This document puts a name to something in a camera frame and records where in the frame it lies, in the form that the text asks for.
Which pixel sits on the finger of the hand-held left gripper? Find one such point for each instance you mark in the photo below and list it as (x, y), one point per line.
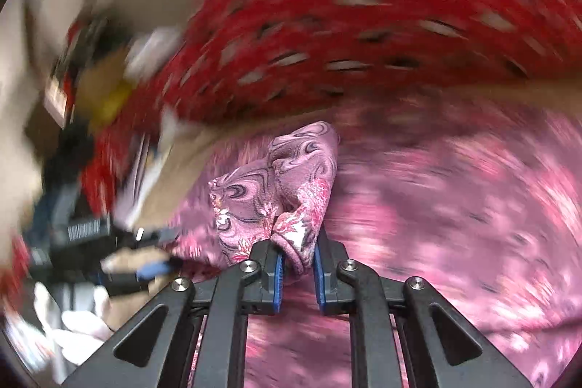
(152, 270)
(157, 234)

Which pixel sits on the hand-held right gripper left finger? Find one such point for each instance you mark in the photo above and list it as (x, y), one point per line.
(279, 283)

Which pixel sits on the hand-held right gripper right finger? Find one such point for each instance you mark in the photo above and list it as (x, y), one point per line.
(319, 283)

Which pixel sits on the purple pink floral fleece garment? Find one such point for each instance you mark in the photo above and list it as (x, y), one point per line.
(295, 170)

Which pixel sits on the white cloth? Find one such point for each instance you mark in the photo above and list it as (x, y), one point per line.
(84, 324)

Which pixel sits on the yellow object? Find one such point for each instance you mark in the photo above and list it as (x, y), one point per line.
(110, 106)

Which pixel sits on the red and black object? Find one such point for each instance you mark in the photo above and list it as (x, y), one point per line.
(68, 70)

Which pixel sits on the brown cardboard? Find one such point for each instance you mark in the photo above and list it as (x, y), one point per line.
(102, 70)

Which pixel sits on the red printed blanket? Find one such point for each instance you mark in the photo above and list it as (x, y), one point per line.
(363, 29)

